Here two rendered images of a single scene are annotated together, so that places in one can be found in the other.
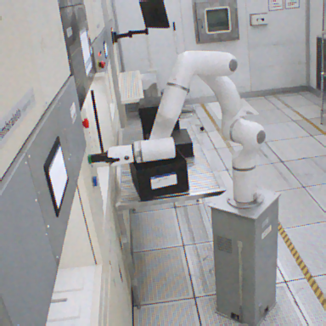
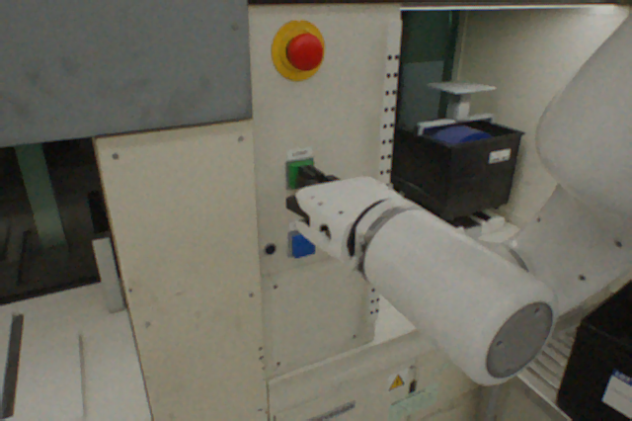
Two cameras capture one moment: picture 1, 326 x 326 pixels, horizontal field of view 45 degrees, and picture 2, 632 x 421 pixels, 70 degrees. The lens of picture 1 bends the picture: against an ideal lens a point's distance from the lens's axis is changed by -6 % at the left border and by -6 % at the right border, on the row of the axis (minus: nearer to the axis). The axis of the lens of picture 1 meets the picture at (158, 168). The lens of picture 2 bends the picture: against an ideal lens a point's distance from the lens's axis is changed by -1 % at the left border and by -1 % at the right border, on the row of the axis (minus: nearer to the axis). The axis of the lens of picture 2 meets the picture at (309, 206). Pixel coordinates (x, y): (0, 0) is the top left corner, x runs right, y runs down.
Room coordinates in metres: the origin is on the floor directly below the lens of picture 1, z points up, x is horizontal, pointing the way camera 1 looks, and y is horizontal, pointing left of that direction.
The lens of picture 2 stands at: (1.32, -0.23, 1.41)
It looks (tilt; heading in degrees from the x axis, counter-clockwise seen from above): 25 degrees down; 65
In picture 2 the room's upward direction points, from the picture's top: straight up
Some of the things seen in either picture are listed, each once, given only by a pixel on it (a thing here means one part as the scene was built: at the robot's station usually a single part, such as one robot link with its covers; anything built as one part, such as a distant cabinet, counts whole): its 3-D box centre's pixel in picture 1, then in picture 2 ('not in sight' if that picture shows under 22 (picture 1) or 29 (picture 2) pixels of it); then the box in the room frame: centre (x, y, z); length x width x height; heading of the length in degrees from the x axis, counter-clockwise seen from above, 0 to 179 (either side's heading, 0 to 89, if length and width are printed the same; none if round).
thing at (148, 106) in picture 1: (160, 116); not in sight; (3.02, -0.06, 0.89); 0.29 x 0.29 x 0.25; 87
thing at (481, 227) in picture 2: not in sight; (443, 213); (2.09, 0.58, 0.89); 0.22 x 0.21 x 0.04; 91
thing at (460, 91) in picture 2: not in sight; (452, 151); (2.09, 0.58, 1.06); 0.24 x 0.20 x 0.32; 1
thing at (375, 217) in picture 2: (137, 152); (391, 244); (1.55, 0.07, 1.20); 0.09 x 0.03 x 0.08; 1
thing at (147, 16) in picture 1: (138, 20); not in sight; (3.91, 0.00, 1.57); 0.53 x 0.40 x 0.36; 91
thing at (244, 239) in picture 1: (246, 258); not in sight; (1.83, -0.42, 0.38); 0.28 x 0.28 x 0.76; 46
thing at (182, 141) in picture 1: (168, 143); not in sight; (2.60, -0.09, 0.83); 0.29 x 0.29 x 0.13; 2
